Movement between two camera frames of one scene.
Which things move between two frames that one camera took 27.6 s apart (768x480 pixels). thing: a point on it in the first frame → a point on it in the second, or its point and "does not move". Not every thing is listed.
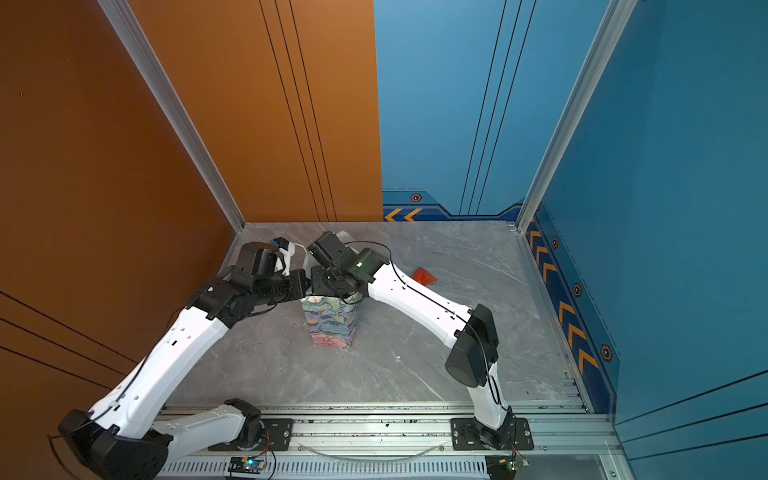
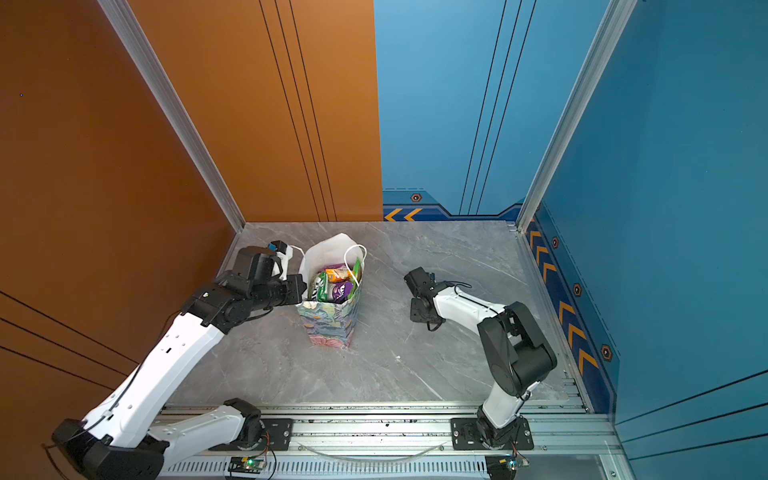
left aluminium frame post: [144, 60] does not move
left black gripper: [300, 288] does not move
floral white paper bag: [333, 319] does not move
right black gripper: [317, 281] → [414, 316]
